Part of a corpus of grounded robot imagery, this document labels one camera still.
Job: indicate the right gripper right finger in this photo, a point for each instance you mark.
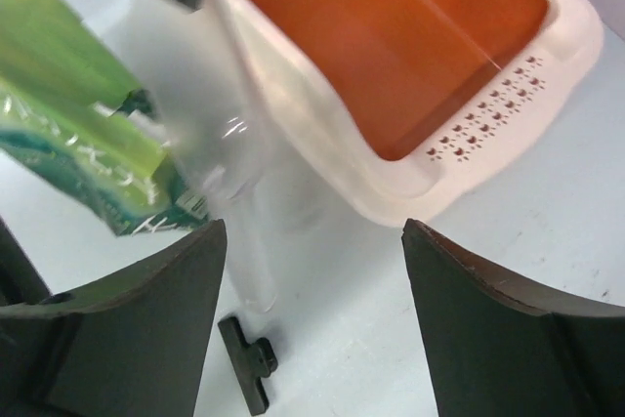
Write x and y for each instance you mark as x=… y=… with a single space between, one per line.
x=498 y=343

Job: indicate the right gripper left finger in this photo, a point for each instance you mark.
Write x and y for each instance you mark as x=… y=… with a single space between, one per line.
x=132 y=343

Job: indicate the clear plastic scoop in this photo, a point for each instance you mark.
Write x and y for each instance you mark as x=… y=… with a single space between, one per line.
x=222 y=142

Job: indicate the black bag clip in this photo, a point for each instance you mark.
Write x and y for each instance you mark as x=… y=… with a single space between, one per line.
x=251 y=363

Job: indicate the green litter bag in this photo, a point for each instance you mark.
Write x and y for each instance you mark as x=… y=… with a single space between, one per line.
x=74 y=115

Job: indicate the orange and cream litter box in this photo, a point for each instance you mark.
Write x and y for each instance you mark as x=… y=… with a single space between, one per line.
x=402 y=106

